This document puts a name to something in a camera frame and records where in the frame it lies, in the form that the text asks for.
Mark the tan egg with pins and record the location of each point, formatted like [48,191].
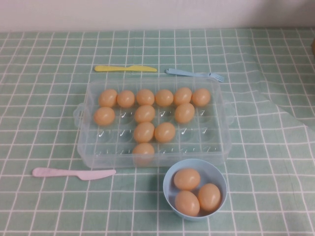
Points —
[201,97]
[144,113]
[144,132]
[125,98]
[108,97]
[187,179]
[182,96]
[184,113]
[143,149]
[187,203]
[164,97]
[209,197]
[165,132]
[145,97]
[104,116]

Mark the clear plastic egg box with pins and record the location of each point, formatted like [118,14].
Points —
[216,137]

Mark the blue plastic fork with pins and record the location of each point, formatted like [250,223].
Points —
[187,73]

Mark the yellow plastic knife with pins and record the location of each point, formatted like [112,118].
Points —
[115,68]

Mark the blue plastic bowl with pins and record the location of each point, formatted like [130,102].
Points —
[169,196]

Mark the pink plastic knife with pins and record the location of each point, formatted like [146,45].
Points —
[73,173]

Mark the green checked tablecloth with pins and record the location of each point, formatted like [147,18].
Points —
[258,147]

